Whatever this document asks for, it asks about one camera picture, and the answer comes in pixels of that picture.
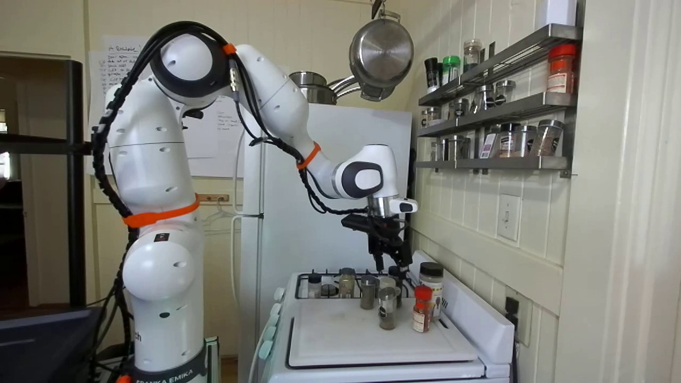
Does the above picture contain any red cap spice bottle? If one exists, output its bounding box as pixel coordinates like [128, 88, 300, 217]
[412, 283, 437, 336]

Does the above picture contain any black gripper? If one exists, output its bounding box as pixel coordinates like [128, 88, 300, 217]
[359, 212, 415, 272]

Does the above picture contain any dark bottle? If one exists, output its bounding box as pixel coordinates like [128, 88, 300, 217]
[425, 57, 444, 92]

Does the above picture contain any white stove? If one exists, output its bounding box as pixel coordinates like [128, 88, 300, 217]
[248, 252, 520, 383]

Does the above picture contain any large black lid spice jar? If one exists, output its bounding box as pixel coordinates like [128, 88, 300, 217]
[418, 259, 447, 326]

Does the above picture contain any white refrigerator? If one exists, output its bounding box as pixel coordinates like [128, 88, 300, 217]
[237, 105, 415, 357]

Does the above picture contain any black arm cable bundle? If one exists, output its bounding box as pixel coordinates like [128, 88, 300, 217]
[89, 19, 371, 237]

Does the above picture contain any black monitor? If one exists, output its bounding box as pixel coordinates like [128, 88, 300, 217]
[0, 306, 102, 383]

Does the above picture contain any plain white paper sheet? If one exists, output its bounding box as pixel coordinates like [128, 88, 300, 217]
[186, 98, 248, 179]

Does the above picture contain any hanging steel pot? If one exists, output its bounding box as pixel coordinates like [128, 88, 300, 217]
[348, 0, 418, 103]

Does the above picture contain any white wall outlet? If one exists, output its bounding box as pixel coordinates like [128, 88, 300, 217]
[496, 192, 523, 244]

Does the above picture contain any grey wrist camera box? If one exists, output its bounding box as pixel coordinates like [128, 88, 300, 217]
[385, 197, 422, 217]

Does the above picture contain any white label rack jar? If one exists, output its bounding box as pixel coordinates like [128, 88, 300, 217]
[478, 126, 501, 161]

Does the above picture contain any green lid jar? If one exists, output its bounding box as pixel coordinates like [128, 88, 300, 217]
[444, 53, 465, 82]

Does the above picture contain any wooden wall strip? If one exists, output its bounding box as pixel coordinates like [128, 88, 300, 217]
[198, 192, 235, 206]

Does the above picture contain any red lid jar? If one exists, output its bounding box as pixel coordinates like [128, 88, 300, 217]
[548, 41, 581, 98]

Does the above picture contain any steel lid rack jar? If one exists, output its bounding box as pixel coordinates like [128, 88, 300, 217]
[437, 137, 455, 163]
[539, 120, 568, 159]
[518, 123, 542, 159]
[499, 123, 520, 159]

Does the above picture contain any black wall plug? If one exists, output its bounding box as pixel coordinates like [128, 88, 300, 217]
[505, 295, 523, 330]

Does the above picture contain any white cutting board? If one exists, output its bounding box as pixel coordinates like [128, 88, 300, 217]
[285, 295, 486, 371]

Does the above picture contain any steel lid pepper bottle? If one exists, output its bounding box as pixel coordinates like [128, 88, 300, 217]
[359, 274, 380, 312]

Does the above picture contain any clear glass jar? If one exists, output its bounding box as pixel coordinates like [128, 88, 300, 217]
[465, 41, 486, 72]

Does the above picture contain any steel spice rack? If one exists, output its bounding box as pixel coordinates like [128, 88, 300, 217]
[413, 64, 494, 175]
[488, 23, 585, 179]

